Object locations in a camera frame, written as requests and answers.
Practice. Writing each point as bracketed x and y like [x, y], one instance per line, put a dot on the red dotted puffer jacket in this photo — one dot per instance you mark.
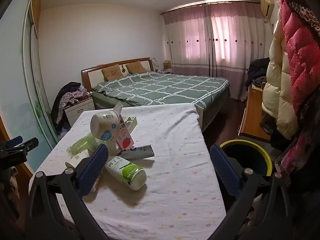
[300, 55]

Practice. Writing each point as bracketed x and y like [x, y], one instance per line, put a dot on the dark clothes pile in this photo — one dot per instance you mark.
[257, 70]

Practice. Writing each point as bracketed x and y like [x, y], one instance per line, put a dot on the green plaid duvet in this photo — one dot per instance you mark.
[162, 87]

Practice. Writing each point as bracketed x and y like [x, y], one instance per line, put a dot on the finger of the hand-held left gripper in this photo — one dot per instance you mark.
[27, 146]
[15, 141]

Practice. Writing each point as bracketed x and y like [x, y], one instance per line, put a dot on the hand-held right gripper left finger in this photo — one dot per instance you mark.
[93, 170]

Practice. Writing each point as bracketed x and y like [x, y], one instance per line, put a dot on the yellow rimmed dark bin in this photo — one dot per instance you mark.
[245, 155]

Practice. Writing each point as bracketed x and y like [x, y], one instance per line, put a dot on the white wooden nightstand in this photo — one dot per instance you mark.
[80, 108]

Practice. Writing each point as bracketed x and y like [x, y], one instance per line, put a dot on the bed with green quilt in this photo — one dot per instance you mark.
[85, 75]

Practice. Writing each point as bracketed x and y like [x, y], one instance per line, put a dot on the beige air conditioner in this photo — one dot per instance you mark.
[267, 3]

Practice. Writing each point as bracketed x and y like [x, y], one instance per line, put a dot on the white yogurt cup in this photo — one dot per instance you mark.
[103, 126]

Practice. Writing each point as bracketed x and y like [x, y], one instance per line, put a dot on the glass wardrobe sliding door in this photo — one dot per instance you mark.
[15, 92]

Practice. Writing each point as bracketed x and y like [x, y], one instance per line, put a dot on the brown bear pillow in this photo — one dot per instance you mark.
[111, 73]
[136, 67]

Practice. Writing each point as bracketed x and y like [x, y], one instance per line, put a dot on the white cup with green label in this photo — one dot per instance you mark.
[75, 161]

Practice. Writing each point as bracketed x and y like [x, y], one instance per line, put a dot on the pink strawberry milk carton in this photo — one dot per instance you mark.
[125, 138]

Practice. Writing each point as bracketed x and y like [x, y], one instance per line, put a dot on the pink white curtain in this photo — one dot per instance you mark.
[195, 42]

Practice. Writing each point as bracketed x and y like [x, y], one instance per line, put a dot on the pink floral cloth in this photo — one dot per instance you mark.
[300, 150]

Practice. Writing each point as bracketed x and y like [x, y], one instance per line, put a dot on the green white drink bottle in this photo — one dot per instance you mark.
[125, 171]

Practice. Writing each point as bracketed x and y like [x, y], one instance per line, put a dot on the pile of clothes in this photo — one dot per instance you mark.
[62, 100]

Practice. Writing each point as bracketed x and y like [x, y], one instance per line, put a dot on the cream puffer jacket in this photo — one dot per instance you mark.
[277, 92]

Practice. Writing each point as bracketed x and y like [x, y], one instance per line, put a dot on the white dotted tablecloth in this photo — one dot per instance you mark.
[175, 180]

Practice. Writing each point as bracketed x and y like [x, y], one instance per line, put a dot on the grey squeeze tube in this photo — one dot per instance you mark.
[140, 152]

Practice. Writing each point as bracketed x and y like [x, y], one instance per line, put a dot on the small green white box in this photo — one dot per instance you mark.
[131, 123]

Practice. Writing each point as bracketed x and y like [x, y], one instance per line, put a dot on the green plastic packet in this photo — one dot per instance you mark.
[82, 145]

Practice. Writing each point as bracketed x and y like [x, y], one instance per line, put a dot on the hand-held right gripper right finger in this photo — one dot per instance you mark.
[225, 170]

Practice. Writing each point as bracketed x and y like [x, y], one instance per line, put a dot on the wooden desk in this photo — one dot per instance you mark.
[252, 115]

